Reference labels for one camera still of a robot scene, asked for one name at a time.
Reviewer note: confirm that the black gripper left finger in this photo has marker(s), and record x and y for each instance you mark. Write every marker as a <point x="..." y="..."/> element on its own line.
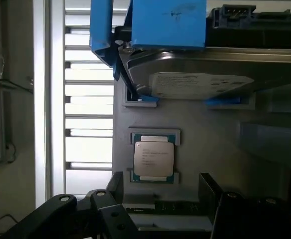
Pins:
<point x="105" y="216"/>

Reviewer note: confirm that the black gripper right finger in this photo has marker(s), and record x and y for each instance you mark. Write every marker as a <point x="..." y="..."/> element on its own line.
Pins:
<point x="254" y="219"/>

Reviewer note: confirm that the silver CPU with green edge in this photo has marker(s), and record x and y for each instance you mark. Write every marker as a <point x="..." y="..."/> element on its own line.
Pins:
<point x="153" y="159"/>

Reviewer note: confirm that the black RAM stick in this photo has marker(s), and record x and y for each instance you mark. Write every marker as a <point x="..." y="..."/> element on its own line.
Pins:
<point x="175" y="205"/>

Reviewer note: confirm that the grey parts rack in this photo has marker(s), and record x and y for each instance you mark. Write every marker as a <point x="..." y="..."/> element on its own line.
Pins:
<point x="210" y="139"/>

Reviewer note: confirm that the metal slat table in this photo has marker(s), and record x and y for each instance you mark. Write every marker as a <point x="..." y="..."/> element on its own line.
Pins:
<point x="88" y="124"/>

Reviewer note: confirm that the grey hard disk with label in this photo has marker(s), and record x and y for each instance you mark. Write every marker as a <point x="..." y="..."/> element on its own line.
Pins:
<point x="200" y="67"/>

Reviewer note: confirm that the grey cabinet with glass door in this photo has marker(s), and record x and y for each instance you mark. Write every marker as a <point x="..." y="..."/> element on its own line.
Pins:
<point x="3" y="62"/>

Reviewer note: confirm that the blue plastic disk carrier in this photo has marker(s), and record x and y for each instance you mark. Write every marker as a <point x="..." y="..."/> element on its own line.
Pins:
<point x="167" y="22"/>

